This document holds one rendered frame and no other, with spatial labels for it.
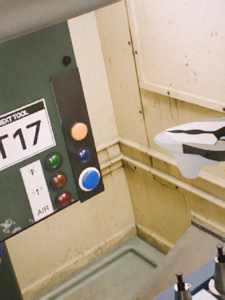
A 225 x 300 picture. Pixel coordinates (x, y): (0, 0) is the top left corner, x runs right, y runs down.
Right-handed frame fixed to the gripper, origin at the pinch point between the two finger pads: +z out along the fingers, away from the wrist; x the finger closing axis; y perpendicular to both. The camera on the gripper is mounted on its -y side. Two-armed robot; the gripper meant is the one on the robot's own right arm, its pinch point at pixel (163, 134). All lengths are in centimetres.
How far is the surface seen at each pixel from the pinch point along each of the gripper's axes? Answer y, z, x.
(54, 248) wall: 95, 86, 80
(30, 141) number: -1.5, 16.6, -6.0
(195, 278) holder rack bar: 49, 9, 26
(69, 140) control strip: 0.9, 13.8, -1.2
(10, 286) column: 72, 70, 36
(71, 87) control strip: -6.4, 12.6, 0.9
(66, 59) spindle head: -10.4, 12.4, 0.8
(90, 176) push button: 7.3, 12.3, -0.1
